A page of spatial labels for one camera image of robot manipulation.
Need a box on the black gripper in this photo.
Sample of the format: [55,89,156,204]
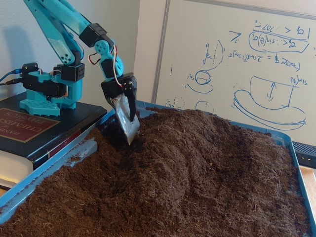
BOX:
[100,72,141,146]

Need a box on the brown fibrous soil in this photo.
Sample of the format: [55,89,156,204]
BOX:
[0,107,313,237]

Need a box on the teal five-joint robot arm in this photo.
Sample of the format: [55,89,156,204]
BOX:
[19,0,124,117]

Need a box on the blue plastic tray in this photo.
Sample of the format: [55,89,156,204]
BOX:
[0,98,316,237]

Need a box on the black chemistry physics handbook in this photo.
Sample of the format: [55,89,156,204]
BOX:
[0,92,108,191]

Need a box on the whiteboard with blue drawings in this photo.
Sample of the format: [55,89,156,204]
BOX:
[152,0,316,144]

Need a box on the perforated box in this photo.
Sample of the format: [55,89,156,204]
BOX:
[292,141,316,170]

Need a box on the black power cable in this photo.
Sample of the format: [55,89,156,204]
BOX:
[0,79,24,86]

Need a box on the blue usb cable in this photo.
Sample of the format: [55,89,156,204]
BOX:
[0,69,22,83]

